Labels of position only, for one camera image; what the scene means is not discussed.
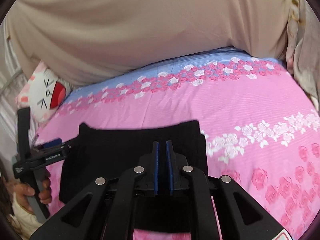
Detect pink floral bed sheet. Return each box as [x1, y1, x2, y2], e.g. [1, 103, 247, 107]
[38, 49, 319, 239]

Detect grey floral blanket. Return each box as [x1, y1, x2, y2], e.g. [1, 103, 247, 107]
[286, 0, 319, 110]

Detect beige duvet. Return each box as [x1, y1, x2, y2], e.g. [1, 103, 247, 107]
[5, 0, 291, 86]

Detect person's left hand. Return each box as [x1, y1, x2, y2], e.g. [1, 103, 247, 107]
[14, 170, 52, 214]

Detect white cat face pillow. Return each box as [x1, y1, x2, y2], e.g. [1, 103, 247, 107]
[16, 61, 72, 124]

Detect black pants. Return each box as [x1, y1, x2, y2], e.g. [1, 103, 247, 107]
[59, 120, 208, 233]

